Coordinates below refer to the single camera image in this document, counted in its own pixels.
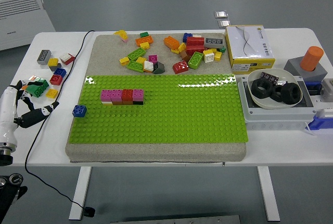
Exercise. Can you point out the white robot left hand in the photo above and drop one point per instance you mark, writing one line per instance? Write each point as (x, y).
(7, 109)

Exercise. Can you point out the red square toy brick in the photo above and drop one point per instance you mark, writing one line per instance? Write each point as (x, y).
(127, 94)
(56, 79)

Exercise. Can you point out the blue square toy brick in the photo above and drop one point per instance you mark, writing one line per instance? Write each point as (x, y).
(59, 72)
(79, 111)
(187, 36)

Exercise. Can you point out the magenta square toy brick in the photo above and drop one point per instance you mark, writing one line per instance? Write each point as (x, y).
(138, 94)
(117, 94)
(106, 95)
(153, 58)

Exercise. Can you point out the dark green large toy brick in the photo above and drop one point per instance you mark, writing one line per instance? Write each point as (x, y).
(38, 89)

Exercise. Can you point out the grey long toy brick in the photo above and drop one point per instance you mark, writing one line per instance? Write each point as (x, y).
(214, 42)
(43, 57)

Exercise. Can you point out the white and red toy brick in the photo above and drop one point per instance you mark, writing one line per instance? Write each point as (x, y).
(67, 58)

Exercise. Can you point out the brown flat toy brick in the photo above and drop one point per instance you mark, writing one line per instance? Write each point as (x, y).
(122, 103)

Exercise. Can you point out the black flat toy brick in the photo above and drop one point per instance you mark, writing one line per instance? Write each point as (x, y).
(138, 102)

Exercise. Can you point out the lime green long toy brick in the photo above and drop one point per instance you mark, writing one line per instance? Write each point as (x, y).
(135, 66)
(195, 60)
(136, 53)

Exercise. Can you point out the pink small toy brick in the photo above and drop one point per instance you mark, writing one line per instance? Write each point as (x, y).
(125, 40)

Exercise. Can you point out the yellow sloped toy brick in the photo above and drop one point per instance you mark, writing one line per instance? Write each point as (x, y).
(121, 34)

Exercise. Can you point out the white and orange toy brick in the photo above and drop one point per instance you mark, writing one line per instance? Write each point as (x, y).
(149, 65)

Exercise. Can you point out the orange long toy brick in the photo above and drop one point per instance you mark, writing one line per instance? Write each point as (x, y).
(143, 40)
(171, 42)

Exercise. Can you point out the dark green small toy brick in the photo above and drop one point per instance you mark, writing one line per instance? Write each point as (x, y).
(222, 50)
(144, 34)

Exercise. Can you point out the dark grey sloped toy brick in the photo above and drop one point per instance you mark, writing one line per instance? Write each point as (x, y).
(159, 68)

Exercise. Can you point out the green studded baseplate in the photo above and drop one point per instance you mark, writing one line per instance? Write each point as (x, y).
(169, 109)

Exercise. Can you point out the yellow flat toy brick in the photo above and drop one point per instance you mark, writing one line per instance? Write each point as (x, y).
(174, 51)

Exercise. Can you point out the red curved toy brick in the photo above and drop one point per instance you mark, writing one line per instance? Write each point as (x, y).
(180, 67)

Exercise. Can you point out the red long toy brick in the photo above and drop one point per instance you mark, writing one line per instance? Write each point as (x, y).
(194, 50)
(195, 41)

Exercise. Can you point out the white flat toy brick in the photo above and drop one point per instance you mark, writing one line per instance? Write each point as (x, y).
(197, 36)

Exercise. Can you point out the white panel heater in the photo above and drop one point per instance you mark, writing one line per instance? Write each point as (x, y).
(23, 21)

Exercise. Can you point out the white table leg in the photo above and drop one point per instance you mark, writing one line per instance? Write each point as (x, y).
(79, 192)
(268, 192)

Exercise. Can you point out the grey-brown foam mat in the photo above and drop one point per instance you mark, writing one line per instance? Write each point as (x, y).
(109, 52)

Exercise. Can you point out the silver floor socket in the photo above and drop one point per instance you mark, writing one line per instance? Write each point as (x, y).
(221, 14)
(224, 23)

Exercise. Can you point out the yellow and white cardboard box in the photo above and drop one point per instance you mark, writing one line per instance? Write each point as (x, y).
(247, 44)

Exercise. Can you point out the large black hex nut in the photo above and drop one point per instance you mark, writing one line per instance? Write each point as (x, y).
(275, 98)
(268, 90)
(286, 91)

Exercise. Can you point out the dark circuit board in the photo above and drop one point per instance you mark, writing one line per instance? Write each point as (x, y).
(269, 76)

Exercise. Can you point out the grey white junction box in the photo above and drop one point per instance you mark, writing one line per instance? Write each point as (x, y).
(273, 116)

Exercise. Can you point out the white bowl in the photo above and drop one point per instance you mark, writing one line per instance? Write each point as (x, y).
(286, 76)

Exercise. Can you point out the grey block with hole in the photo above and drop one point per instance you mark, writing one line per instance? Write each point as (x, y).
(294, 65)

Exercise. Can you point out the white zip tie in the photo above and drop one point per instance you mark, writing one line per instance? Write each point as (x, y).
(310, 130)

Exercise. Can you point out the blue plastic part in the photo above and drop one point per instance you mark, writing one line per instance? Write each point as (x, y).
(312, 86)

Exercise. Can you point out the orange cylinder peg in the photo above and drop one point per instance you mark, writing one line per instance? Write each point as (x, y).
(311, 57)

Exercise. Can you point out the white power strip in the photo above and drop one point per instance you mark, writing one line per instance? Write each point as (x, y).
(322, 102)

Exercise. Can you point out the blue and white block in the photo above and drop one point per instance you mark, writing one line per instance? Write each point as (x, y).
(322, 122)

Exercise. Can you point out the grey socket block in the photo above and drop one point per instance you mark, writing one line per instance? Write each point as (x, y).
(328, 90)

